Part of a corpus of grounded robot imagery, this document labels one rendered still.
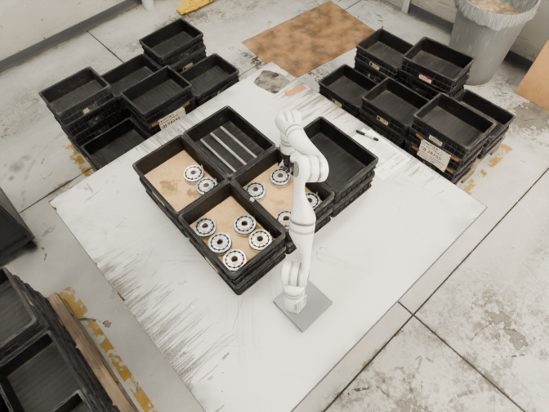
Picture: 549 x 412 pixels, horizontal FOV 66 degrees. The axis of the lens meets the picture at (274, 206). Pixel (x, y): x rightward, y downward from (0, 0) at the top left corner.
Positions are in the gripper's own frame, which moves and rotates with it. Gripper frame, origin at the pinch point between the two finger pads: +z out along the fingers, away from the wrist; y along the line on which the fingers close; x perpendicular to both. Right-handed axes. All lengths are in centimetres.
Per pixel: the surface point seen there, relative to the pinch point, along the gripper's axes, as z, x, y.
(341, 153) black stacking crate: 15.6, 1.9, -34.0
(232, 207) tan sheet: 14.9, -10.6, 27.7
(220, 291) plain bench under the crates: 28, 14, 56
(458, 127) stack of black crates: 50, 20, -125
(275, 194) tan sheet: 15.0, -2.1, 7.6
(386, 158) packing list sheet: 28, 14, -57
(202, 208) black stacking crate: 9.8, -16.5, 40.0
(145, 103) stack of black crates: 49, -140, 9
